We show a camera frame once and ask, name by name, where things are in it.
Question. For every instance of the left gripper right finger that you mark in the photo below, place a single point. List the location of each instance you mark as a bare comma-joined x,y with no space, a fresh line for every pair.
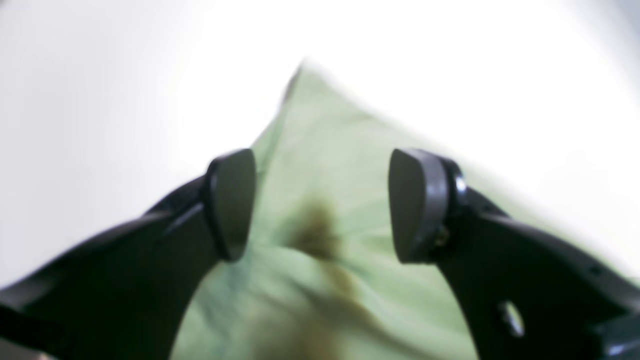
524,294

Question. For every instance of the green t-shirt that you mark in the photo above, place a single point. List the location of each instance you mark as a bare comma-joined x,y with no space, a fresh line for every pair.
320,279

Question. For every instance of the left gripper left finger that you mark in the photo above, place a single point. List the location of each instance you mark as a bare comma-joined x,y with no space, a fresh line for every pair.
122,294

